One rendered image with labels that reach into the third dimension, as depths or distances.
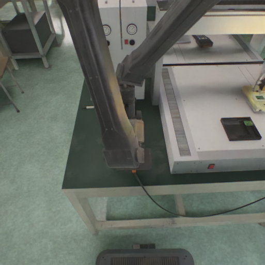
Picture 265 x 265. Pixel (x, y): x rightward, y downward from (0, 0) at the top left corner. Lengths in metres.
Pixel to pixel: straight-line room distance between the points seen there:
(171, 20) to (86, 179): 0.64
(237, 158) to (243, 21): 0.54
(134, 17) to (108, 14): 0.10
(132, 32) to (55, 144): 1.38
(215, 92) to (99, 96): 0.79
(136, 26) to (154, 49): 0.42
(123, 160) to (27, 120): 1.98
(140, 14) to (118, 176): 0.66
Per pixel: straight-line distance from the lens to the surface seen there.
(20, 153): 2.09
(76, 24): 0.37
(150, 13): 2.33
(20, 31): 3.01
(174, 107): 0.95
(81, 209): 1.06
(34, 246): 1.66
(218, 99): 1.05
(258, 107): 1.03
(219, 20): 0.95
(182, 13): 0.45
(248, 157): 0.86
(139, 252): 1.25
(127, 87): 0.64
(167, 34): 0.49
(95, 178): 0.85
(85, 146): 0.94
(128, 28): 0.93
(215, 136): 0.88
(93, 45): 0.37
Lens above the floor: 1.49
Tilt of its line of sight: 49 degrees down
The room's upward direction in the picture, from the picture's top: 1 degrees counter-clockwise
